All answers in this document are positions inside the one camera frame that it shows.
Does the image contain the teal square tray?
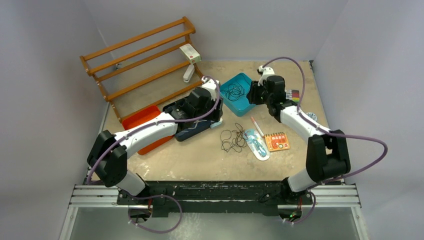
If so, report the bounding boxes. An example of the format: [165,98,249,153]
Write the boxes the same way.
[220,72,256,117]

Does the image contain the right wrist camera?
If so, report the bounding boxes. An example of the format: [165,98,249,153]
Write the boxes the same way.
[257,65,275,86]

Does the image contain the dark blue square tray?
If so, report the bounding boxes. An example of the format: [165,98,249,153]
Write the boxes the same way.
[174,119,212,142]

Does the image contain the aluminium frame rails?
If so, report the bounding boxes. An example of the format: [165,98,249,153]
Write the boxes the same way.
[59,102,370,240]

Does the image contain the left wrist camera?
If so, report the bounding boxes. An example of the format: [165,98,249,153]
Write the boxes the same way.
[201,76,220,101]

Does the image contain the orange square tray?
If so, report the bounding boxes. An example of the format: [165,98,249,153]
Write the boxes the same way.
[122,105,174,155]

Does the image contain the white cardboard box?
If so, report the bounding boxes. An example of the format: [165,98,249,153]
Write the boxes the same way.
[179,43,202,65]

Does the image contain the cable bundle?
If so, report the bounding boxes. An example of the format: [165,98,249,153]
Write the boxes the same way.
[220,123,249,154]

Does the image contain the blue white tape roll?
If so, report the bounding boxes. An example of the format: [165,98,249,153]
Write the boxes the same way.
[306,112,318,122]

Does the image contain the wooden shelf rack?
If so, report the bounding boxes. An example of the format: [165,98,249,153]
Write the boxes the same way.
[79,16,203,123]

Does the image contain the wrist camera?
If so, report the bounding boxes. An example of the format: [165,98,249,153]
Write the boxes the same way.
[201,76,220,101]
[257,65,275,86]

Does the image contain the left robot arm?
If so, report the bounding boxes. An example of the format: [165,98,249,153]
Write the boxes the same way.
[86,82,223,205]

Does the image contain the orange small notebook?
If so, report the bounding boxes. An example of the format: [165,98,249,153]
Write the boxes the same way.
[264,132,290,152]

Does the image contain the white blue small device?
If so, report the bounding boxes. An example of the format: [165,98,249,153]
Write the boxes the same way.
[210,120,223,129]

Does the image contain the orange white pen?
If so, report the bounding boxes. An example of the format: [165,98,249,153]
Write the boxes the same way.
[250,116,265,138]

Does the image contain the brown cable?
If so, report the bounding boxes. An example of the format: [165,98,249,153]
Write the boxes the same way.
[223,76,248,103]

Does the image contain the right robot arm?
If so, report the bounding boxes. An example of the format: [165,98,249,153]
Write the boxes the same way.
[246,75,351,204]

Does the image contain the toothbrush blister pack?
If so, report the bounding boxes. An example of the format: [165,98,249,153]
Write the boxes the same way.
[242,128,271,161]

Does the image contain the marker pen set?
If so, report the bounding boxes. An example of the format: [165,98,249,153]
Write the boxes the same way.
[285,89,300,103]

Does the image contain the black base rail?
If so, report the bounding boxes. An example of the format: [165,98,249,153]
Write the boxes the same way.
[117,180,313,218]

